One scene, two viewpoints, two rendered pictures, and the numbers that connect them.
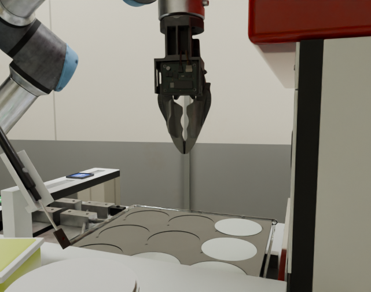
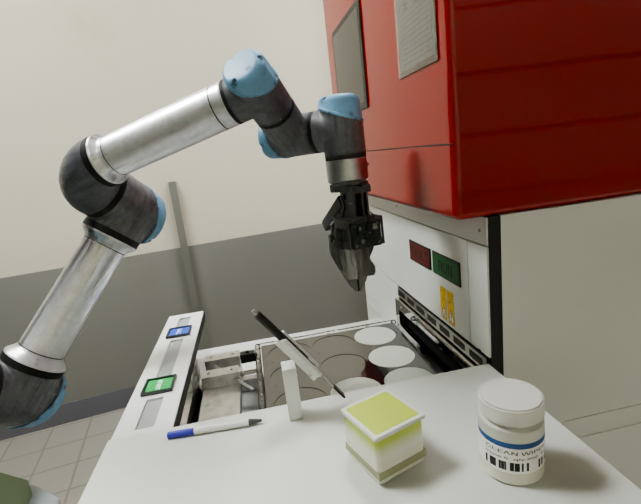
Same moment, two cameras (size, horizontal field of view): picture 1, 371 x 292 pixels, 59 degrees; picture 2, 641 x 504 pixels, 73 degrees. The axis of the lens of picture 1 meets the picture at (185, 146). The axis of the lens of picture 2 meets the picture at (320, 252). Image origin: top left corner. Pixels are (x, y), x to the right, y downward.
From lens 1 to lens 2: 0.49 m
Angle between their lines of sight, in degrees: 28
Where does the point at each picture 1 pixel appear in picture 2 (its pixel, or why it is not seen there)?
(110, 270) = (507, 382)
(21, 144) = not seen: outside the picture
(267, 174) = (285, 264)
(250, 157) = (264, 249)
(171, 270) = (422, 383)
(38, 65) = (133, 221)
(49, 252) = (322, 406)
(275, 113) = (282, 194)
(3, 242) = (375, 400)
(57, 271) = (490, 391)
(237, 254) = (403, 358)
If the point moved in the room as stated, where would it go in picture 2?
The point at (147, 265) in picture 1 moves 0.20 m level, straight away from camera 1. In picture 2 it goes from (402, 386) to (329, 349)
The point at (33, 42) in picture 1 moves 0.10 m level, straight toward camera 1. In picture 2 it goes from (127, 196) to (156, 194)
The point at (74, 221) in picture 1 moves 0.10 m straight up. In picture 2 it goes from (221, 381) to (213, 339)
